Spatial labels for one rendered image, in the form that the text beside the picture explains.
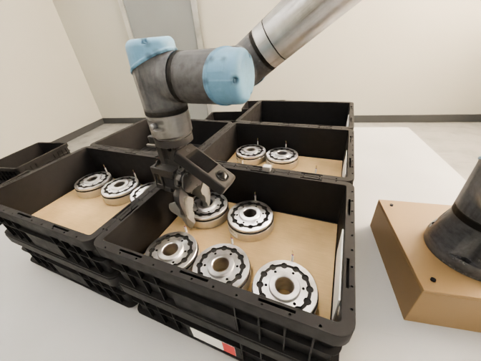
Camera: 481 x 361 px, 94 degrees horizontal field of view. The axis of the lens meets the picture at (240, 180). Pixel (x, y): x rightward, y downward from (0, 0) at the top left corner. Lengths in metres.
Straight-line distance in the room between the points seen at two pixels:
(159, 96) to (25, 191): 0.53
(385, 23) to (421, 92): 0.98
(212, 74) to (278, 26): 0.15
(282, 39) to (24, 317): 0.79
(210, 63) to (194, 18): 3.26
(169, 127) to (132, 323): 0.42
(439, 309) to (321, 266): 0.22
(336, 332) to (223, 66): 0.33
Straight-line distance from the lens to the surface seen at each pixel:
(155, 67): 0.38
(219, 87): 0.32
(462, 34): 3.82
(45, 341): 0.70
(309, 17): 0.41
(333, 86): 3.49
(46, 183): 0.84
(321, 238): 0.51
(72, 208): 0.78
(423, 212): 0.72
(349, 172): 0.54
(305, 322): 0.30
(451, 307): 0.59
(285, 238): 0.50
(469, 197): 0.56
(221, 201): 0.55
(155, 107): 0.40
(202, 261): 0.43
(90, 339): 0.64
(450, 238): 0.58
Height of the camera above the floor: 1.20
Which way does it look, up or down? 33 degrees down
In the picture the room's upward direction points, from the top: 5 degrees counter-clockwise
